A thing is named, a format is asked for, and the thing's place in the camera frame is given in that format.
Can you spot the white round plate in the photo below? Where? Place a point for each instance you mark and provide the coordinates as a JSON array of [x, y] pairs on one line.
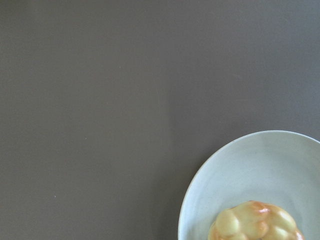
[[277, 167]]

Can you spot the glazed twisted donut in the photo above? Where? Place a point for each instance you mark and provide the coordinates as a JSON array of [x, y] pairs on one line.
[[254, 220]]

